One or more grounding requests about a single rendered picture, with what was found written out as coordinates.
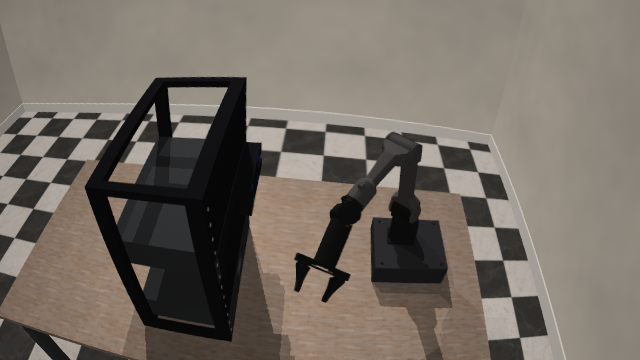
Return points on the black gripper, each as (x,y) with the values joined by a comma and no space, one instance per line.
(327,256)

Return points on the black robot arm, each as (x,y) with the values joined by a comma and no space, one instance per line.
(405,207)

